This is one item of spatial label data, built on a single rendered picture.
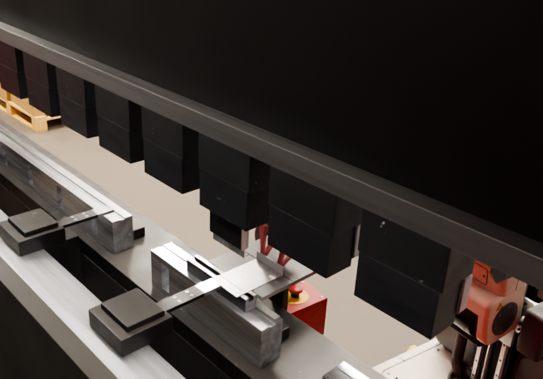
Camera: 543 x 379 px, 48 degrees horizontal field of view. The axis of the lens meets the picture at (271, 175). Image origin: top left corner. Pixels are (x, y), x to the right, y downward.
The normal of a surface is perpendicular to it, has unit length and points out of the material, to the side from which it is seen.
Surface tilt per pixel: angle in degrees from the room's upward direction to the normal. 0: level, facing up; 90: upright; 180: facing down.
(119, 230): 90
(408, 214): 90
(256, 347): 90
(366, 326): 0
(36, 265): 0
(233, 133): 90
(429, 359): 0
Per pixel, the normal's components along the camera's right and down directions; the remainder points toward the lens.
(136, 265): 0.05, -0.91
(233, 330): -0.73, 0.25
